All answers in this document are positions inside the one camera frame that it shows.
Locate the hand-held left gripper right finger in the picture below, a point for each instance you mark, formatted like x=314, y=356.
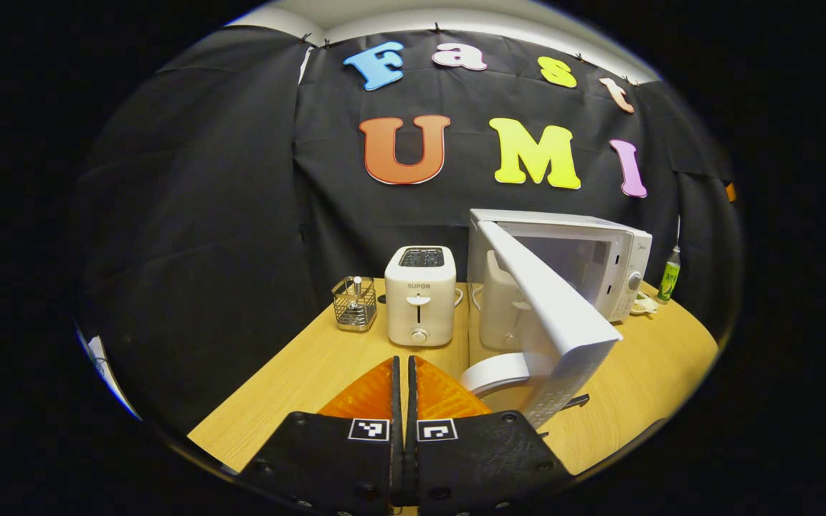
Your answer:
x=485, y=459

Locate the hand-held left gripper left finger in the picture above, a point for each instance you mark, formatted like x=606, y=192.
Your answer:
x=327, y=459

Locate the white microwave oven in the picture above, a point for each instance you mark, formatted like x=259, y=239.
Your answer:
x=563, y=322

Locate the white toaster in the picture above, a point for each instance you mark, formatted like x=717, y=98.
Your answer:
x=420, y=308

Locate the white divided dish with grains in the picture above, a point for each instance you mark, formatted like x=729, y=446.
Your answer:
x=644, y=306

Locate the white panel with blue edge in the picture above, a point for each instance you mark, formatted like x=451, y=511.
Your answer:
x=101, y=358

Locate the green label bottle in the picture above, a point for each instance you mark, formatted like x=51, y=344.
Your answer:
x=669, y=279

